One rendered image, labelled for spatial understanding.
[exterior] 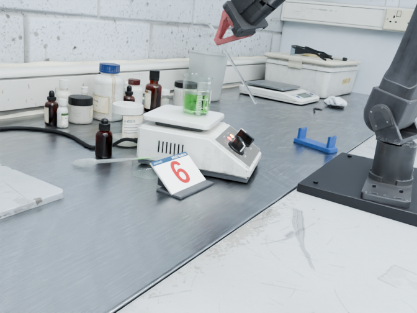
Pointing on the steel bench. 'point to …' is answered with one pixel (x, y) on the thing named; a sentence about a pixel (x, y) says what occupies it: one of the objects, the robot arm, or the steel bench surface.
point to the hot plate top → (164, 112)
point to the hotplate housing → (193, 149)
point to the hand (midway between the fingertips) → (218, 40)
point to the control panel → (250, 153)
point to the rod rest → (316, 142)
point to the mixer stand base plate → (23, 192)
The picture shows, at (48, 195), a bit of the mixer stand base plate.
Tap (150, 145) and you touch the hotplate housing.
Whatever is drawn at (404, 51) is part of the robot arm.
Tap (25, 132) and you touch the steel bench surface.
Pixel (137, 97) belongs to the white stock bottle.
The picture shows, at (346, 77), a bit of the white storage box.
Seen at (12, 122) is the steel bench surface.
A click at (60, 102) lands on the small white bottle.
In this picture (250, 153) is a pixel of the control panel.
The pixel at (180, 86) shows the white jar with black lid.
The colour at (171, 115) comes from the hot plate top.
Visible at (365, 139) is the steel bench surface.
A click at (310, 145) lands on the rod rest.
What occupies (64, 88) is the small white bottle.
